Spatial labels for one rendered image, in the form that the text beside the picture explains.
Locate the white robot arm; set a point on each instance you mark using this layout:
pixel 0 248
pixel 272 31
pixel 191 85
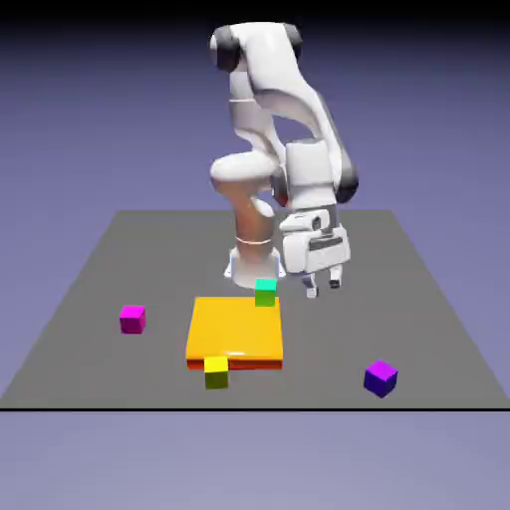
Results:
pixel 255 103

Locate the large orange box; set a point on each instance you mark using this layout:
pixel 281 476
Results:
pixel 235 328

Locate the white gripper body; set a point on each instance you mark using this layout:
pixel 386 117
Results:
pixel 314 251

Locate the small green cube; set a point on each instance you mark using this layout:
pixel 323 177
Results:
pixel 265 293

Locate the small yellow cube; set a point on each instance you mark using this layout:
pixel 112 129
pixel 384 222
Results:
pixel 216 373

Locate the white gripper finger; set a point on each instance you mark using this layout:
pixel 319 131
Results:
pixel 310 287
pixel 335 277

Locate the small magenta cube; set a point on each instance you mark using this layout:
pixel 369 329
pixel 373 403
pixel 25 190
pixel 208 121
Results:
pixel 132 318

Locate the small purple cube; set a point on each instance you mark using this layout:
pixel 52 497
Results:
pixel 380 378

